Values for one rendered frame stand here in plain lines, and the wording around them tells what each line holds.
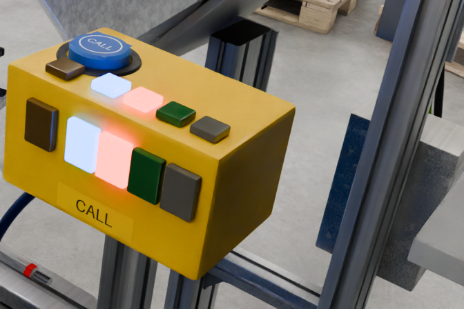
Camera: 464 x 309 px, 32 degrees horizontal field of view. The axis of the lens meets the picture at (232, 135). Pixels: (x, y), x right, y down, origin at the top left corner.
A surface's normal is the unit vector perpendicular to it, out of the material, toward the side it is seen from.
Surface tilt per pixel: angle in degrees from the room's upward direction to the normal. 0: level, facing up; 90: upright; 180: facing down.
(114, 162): 90
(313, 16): 90
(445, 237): 0
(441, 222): 0
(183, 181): 90
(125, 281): 90
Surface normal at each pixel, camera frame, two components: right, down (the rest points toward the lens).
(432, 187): -0.50, 0.34
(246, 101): 0.17, -0.86
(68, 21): 0.16, -0.08
